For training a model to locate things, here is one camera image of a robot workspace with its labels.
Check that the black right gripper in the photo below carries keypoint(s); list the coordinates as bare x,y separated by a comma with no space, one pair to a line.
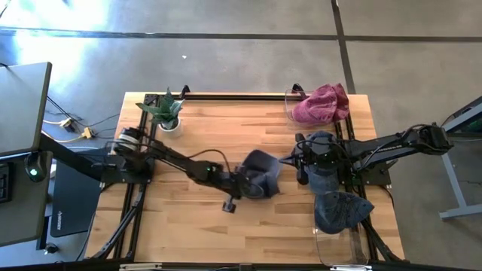
320,154

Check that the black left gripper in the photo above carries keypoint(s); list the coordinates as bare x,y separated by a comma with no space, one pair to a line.
233,184

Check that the blue denim baseball cap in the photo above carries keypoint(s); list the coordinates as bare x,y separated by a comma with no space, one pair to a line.
263,165
339,212
322,182

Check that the maroon baseball cap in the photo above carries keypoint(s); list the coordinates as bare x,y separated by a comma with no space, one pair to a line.
316,107
342,101

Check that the clear plastic bin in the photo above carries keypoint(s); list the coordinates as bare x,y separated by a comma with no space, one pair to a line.
290,113
339,248

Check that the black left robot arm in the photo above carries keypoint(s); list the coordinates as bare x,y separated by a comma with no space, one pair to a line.
177,160

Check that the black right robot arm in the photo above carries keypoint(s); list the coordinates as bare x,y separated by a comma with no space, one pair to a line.
380,147

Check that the green plant in white pot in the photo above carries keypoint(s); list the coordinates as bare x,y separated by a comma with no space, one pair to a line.
165,111

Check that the black computer mouse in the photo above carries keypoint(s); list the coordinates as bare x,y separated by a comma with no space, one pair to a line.
34,167

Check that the grey desk top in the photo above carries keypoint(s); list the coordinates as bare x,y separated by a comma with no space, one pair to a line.
19,214

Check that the grey computer monitor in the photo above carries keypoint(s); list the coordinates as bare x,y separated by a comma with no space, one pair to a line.
22,105

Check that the black keyboard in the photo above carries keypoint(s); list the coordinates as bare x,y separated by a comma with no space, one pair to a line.
3,182

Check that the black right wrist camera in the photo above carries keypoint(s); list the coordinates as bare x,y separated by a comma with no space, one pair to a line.
302,177

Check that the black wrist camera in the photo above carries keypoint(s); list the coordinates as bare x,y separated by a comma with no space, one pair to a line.
229,206
302,177

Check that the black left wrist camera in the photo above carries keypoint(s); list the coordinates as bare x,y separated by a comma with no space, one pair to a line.
229,206

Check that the black aluminium table frame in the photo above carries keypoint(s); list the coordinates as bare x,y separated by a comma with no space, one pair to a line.
244,97

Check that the silver metal bracket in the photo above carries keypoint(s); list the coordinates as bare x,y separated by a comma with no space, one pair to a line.
350,268
139,267

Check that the grey metal table frame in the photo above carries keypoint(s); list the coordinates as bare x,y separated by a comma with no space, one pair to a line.
452,177

